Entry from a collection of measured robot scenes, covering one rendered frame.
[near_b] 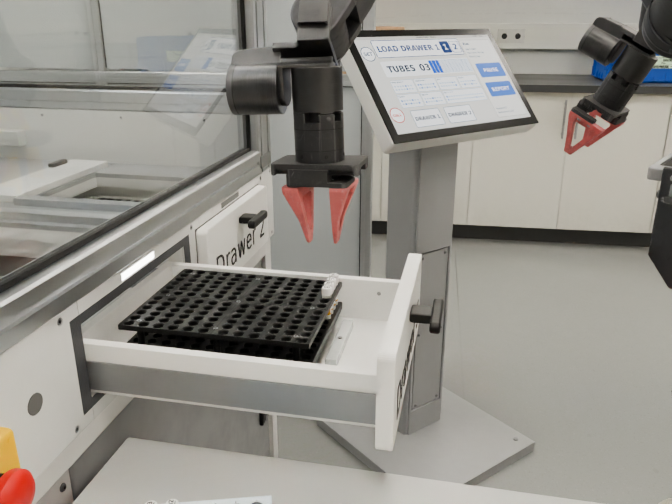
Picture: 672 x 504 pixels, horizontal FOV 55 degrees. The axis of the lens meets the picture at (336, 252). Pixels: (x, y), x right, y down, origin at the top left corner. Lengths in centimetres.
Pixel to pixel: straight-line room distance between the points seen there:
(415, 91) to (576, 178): 229
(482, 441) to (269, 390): 142
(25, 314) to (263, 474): 30
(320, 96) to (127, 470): 46
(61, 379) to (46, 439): 6
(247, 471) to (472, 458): 130
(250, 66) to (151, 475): 46
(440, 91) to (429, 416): 99
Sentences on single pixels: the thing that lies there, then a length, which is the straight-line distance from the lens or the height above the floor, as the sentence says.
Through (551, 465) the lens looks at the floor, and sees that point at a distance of 207.
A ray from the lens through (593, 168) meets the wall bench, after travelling 380.
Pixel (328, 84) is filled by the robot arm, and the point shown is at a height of 116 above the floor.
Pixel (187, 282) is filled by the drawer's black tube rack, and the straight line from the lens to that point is 86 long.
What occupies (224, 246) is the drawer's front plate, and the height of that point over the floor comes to 88.
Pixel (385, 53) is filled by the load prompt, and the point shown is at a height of 115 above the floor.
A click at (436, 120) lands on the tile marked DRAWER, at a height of 100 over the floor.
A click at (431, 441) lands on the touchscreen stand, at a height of 4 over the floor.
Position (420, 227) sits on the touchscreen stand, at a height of 70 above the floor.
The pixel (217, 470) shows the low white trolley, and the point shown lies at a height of 76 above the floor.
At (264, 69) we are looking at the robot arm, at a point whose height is 117.
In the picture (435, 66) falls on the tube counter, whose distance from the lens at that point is 170.
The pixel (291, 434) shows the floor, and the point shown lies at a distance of 209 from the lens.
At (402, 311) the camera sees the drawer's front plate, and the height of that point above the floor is 93.
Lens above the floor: 122
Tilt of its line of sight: 20 degrees down
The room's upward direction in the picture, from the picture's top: straight up
